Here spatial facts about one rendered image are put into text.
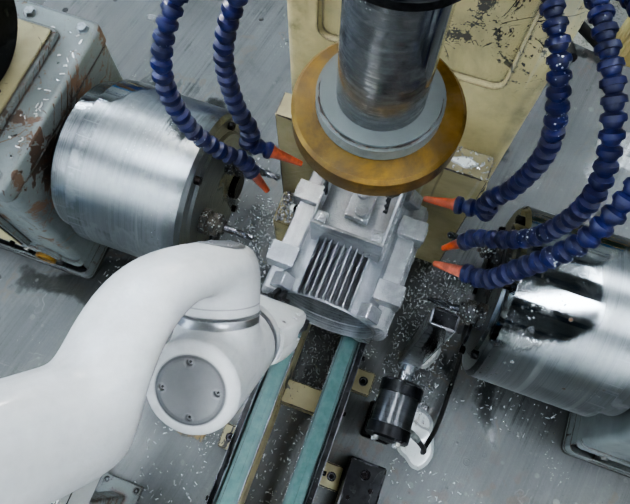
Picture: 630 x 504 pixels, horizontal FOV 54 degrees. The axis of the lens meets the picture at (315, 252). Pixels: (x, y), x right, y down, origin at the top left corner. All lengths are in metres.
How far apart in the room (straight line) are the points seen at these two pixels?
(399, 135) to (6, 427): 0.41
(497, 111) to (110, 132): 0.53
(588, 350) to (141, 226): 0.59
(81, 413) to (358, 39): 0.34
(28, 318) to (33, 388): 0.78
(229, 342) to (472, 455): 0.65
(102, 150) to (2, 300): 0.47
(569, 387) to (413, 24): 0.52
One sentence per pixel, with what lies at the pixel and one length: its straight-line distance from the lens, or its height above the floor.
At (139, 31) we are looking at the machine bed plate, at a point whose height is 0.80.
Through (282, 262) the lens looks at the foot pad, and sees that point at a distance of 0.85.
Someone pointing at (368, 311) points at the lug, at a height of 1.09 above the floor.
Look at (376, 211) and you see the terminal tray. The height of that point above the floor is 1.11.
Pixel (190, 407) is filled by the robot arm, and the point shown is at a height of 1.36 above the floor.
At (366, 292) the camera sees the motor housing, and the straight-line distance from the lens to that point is 0.83.
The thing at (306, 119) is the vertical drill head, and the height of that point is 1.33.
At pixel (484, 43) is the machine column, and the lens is 0.84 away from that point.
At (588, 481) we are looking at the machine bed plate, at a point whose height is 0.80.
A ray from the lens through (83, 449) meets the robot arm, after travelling 0.44.
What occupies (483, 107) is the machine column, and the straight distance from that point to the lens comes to 0.92.
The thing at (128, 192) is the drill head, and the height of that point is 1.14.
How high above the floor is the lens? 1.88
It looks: 70 degrees down
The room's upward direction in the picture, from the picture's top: 1 degrees clockwise
